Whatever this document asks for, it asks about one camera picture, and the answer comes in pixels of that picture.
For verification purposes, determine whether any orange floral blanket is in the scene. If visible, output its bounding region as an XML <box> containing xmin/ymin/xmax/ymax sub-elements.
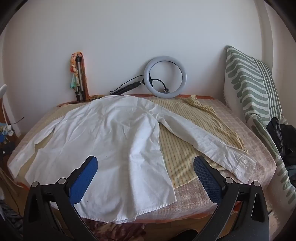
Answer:
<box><xmin>120</xmin><ymin>75</ymin><xmax>172</xmax><ymax>93</ymax></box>

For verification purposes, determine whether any black clothing pile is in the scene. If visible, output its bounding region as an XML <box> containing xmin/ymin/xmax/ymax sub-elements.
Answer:
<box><xmin>266</xmin><ymin>117</ymin><xmax>296</xmax><ymax>167</ymax></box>

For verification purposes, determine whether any silver tripod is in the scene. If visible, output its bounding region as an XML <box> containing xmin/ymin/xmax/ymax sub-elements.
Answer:
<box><xmin>74</xmin><ymin>54</ymin><xmax>85</xmax><ymax>102</ymax></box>

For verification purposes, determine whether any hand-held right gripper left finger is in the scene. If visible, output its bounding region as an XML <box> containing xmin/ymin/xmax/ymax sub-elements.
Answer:
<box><xmin>23</xmin><ymin>156</ymin><xmax>99</xmax><ymax>241</ymax></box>

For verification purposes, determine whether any white ring light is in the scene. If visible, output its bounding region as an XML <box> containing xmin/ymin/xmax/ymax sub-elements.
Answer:
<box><xmin>143</xmin><ymin>57</ymin><xmax>187</xmax><ymax>99</ymax></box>

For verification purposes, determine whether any striped bed sheet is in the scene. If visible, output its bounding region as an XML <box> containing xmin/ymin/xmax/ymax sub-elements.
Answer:
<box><xmin>35</xmin><ymin>95</ymin><xmax>249</xmax><ymax>189</ymax></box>

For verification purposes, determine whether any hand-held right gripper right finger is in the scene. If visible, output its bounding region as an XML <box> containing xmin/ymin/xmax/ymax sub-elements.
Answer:
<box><xmin>193</xmin><ymin>155</ymin><xmax>270</xmax><ymax>241</ymax></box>

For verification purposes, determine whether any black ring light stand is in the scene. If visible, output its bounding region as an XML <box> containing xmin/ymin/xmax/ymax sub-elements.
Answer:
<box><xmin>109</xmin><ymin>80</ymin><xmax>146</xmax><ymax>96</ymax></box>

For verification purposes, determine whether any white long-sleeved shirt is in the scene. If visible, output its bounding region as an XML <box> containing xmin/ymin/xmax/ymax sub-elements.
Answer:
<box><xmin>7</xmin><ymin>95</ymin><xmax>257</xmax><ymax>224</ymax></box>

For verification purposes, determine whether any pink checked blanket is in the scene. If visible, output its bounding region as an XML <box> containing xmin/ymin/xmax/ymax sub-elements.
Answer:
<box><xmin>7</xmin><ymin>94</ymin><xmax>277</xmax><ymax>223</ymax></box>

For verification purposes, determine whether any colourful patterned cloth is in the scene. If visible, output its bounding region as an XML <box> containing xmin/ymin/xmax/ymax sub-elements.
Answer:
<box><xmin>69</xmin><ymin>52</ymin><xmax>89</xmax><ymax>101</ymax></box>

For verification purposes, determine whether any dark red floral blanket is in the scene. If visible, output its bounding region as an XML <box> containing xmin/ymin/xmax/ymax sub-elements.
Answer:
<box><xmin>81</xmin><ymin>217</ymin><xmax>185</xmax><ymax>241</ymax></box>

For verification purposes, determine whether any green patterned white cushion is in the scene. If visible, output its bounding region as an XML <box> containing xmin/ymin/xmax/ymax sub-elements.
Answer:
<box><xmin>223</xmin><ymin>45</ymin><xmax>296</xmax><ymax>223</ymax></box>

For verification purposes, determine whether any blue white cloth bundle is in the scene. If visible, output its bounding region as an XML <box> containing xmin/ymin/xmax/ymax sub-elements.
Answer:
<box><xmin>0</xmin><ymin>123</ymin><xmax>14</xmax><ymax>144</ymax></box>

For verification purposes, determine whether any orange bedsheet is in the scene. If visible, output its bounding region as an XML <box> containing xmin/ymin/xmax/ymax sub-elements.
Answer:
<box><xmin>9</xmin><ymin>93</ymin><xmax>241</xmax><ymax>223</ymax></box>

